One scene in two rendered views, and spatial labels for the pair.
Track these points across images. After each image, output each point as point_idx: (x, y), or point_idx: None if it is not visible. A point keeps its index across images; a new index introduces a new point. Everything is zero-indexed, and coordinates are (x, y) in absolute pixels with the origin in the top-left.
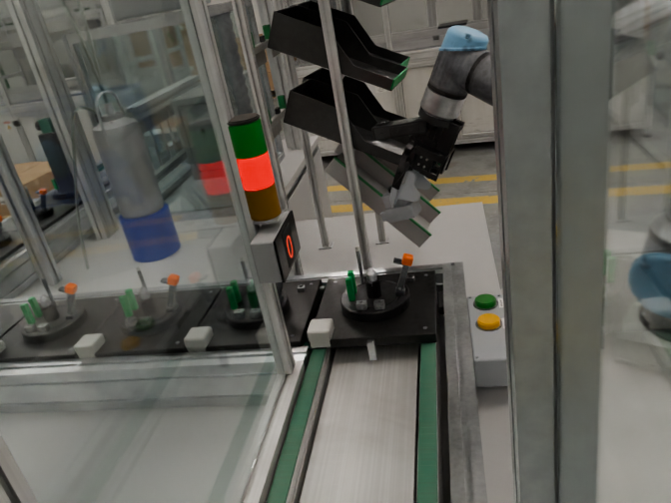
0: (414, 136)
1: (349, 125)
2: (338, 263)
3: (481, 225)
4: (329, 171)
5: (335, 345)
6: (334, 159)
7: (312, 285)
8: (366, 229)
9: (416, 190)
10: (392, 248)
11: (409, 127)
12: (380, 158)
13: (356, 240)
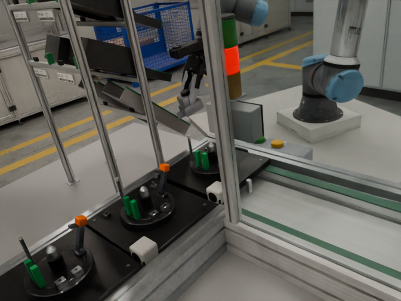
0: (200, 51)
1: None
2: (104, 183)
3: None
4: (123, 98)
5: None
6: (126, 88)
7: (155, 182)
8: (85, 161)
9: (206, 86)
10: (124, 160)
11: (199, 44)
12: (158, 79)
13: (89, 168)
